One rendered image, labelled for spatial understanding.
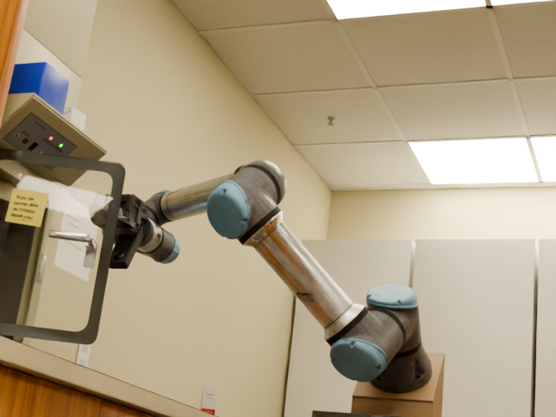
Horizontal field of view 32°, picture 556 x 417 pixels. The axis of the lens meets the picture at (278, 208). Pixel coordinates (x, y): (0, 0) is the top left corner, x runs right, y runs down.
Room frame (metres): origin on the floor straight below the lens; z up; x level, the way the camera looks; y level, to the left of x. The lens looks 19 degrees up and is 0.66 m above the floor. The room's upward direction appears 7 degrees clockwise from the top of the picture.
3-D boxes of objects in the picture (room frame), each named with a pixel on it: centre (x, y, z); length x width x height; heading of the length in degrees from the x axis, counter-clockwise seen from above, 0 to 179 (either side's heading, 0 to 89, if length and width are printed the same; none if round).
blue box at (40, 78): (2.01, 0.58, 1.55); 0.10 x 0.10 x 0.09; 68
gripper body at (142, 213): (2.11, 0.34, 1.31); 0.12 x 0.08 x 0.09; 157
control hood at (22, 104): (2.08, 0.54, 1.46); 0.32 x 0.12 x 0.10; 158
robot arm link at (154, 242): (2.19, 0.30, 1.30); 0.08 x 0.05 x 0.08; 67
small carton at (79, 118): (2.14, 0.52, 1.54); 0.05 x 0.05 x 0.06; 59
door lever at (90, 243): (1.94, 0.42, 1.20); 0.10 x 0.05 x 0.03; 92
